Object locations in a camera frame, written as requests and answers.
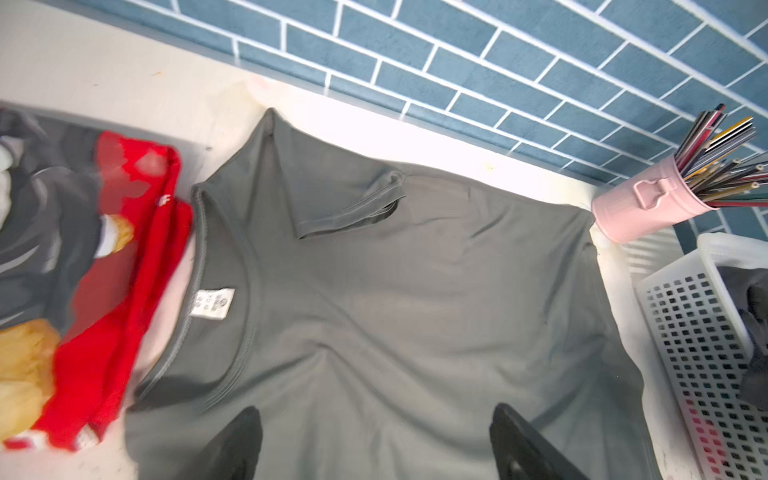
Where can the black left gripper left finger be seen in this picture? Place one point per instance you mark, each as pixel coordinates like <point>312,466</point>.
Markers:
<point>233,454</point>

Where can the red teddy bear t shirt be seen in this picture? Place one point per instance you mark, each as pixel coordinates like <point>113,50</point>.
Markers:
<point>91,233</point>

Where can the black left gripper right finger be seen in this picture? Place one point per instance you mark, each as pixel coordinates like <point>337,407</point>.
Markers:
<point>521,452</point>

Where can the dark grey shirt in basket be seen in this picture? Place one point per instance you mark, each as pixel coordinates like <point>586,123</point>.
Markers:
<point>748,291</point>

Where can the pink metal pencil cup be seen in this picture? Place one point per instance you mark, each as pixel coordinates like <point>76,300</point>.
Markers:
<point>654,199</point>

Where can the white perforated plastic basket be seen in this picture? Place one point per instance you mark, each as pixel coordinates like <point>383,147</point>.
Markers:
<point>698,347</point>

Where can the magenta shirt in basket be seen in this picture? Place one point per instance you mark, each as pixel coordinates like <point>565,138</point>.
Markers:
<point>706,432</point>

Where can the grey t shirt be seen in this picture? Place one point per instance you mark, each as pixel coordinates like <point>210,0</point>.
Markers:
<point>352,318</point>

